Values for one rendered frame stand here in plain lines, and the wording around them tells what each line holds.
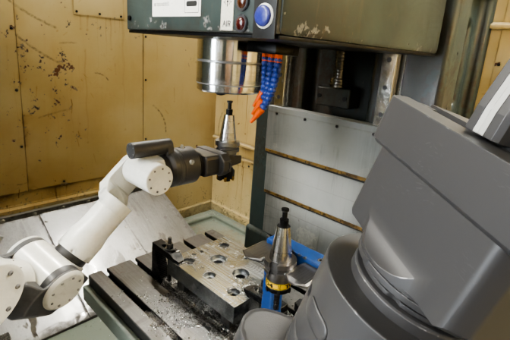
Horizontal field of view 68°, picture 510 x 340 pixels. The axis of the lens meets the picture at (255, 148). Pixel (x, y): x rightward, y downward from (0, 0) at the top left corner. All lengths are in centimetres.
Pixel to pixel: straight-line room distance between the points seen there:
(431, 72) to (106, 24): 135
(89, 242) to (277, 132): 83
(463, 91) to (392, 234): 132
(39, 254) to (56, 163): 110
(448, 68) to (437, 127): 101
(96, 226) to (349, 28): 60
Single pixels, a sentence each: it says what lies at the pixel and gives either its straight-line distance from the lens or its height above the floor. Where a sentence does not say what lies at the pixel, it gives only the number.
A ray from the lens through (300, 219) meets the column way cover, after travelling 144.
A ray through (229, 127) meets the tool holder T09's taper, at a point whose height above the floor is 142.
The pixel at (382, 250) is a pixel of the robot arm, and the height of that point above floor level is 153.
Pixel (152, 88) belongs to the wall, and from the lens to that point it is 200.
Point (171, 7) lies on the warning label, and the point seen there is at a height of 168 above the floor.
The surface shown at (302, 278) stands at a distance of 73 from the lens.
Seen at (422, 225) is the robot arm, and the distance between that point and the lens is 17.
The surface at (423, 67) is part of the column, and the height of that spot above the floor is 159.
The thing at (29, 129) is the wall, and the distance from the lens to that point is 181.
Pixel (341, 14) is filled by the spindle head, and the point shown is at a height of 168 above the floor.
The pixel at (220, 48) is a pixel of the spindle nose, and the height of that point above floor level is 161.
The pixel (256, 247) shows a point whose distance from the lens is 81.
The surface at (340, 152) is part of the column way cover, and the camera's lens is 126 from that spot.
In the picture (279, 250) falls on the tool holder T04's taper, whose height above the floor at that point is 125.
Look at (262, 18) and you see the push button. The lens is 58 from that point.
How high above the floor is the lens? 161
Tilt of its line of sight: 15 degrees down
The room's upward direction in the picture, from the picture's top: 4 degrees clockwise
